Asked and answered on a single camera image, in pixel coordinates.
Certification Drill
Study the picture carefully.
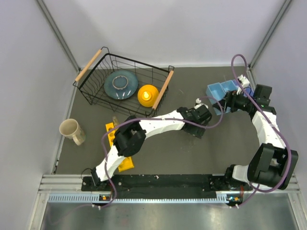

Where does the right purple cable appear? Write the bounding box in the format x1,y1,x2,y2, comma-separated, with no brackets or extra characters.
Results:
231,54,293,207

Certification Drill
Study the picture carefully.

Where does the yellow ribbed funnel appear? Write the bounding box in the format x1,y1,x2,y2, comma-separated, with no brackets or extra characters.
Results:
137,84,159,107

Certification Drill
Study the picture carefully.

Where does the light blue bin middle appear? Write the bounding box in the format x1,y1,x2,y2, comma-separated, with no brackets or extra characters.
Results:
221,80,238,92

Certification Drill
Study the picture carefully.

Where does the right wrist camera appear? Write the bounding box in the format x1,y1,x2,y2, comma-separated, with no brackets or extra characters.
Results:
236,74,250,95

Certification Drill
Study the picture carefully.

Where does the glass test tube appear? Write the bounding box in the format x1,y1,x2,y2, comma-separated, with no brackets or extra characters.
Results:
112,116,119,127

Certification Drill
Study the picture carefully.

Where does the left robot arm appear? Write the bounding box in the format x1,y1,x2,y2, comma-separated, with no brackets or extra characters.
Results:
91,104,212,190

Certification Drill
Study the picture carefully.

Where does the beige ceramic mug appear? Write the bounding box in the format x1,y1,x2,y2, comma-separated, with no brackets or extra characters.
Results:
59,118,86,146

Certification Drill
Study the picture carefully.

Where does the cable duct rail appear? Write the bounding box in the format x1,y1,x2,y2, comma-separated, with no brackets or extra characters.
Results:
48,192,243,205

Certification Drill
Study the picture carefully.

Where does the blue ceramic plate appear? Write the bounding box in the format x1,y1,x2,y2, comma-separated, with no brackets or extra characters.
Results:
104,70,138,100

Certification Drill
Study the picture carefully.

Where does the black wire dish basket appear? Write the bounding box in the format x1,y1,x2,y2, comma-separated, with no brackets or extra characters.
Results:
73,46,175,117

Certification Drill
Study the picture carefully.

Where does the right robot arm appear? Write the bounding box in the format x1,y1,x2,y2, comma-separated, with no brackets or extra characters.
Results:
224,84,298,190

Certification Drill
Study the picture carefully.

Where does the yellow test tube rack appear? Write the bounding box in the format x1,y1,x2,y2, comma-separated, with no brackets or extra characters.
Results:
105,121,134,172

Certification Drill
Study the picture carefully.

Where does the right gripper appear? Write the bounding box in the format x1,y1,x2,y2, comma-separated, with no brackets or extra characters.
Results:
212,88,255,113

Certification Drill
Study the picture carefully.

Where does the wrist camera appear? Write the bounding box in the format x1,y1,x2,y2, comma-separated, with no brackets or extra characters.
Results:
236,74,250,95
194,98,209,109

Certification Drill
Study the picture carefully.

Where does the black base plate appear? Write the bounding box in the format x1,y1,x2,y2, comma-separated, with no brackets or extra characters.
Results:
81,174,252,199

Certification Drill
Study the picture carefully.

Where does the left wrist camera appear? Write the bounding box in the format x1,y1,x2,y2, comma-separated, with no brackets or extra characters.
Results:
194,98,209,109

